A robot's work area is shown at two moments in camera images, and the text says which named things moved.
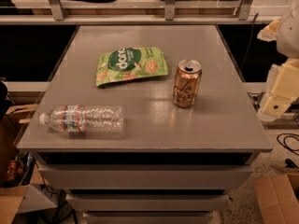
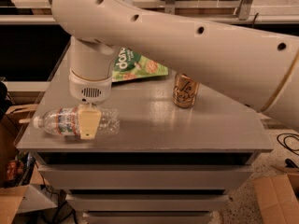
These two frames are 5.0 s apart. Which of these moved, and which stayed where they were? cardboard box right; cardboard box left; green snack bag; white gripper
Moved: white gripper
Stayed: green snack bag; cardboard box right; cardboard box left
